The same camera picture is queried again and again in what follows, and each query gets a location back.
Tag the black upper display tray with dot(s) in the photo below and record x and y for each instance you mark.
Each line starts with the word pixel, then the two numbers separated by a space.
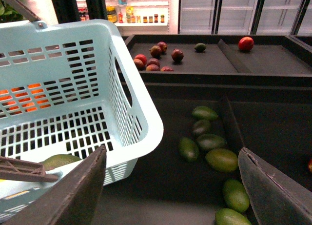
pixel 273 61

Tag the red round fruit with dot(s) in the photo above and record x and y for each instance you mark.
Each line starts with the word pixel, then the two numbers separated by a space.
pixel 246 44

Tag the green potted plant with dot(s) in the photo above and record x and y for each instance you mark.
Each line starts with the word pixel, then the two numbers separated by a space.
pixel 8 13

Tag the red green mango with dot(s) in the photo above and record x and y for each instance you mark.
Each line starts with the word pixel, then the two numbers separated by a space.
pixel 177 55
pixel 139 64
pixel 166 69
pixel 155 51
pixel 153 61
pixel 163 46
pixel 152 67
pixel 141 57

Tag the yellow labelled bottles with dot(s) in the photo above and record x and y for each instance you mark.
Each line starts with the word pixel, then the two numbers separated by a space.
pixel 111 14

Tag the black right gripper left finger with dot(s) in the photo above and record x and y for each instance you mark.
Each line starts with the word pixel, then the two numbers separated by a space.
pixel 73 200

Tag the light blue plastic basket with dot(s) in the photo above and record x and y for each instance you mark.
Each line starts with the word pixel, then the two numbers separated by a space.
pixel 96 92

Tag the red fruit at right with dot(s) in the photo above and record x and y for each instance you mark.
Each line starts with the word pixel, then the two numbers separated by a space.
pixel 310 165

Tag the green avocado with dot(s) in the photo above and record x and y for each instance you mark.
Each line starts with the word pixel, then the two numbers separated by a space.
pixel 201 127
pixel 222 160
pixel 228 216
pixel 204 113
pixel 188 149
pixel 59 160
pixel 235 195
pixel 207 142

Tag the brown basket handle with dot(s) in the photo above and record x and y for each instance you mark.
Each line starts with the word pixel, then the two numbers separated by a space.
pixel 15 169

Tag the orange tangerine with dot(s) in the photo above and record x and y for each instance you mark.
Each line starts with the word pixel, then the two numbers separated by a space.
pixel 23 99

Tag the dark sauce bottles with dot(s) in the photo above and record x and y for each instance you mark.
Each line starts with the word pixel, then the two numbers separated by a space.
pixel 83 13

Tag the dark green fruit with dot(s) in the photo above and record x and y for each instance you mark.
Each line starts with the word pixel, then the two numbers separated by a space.
pixel 200 47

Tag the white grocery shelf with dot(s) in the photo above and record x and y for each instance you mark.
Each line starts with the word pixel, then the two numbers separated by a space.
pixel 146 16

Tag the glass door coolers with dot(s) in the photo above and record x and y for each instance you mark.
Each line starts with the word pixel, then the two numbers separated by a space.
pixel 240 17

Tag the black avocado display tray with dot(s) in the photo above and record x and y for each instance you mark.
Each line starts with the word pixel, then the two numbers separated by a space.
pixel 164 189

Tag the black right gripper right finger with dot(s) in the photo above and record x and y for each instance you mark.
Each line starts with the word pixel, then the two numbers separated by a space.
pixel 276 199

